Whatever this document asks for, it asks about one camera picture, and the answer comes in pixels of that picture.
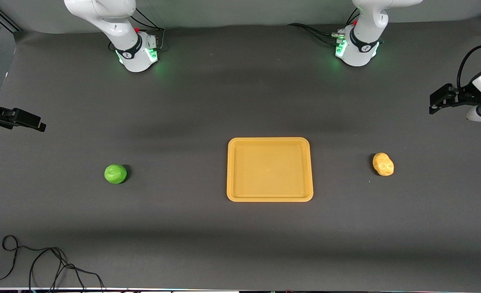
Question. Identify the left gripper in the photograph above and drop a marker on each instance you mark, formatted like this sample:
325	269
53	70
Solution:
464	98

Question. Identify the yellow potato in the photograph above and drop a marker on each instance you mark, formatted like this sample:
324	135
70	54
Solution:
383	164

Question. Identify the yellow plastic tray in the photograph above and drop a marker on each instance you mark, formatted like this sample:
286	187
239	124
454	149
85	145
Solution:
269	170

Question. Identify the black frame bar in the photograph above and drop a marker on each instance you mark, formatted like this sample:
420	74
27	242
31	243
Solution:
4	18

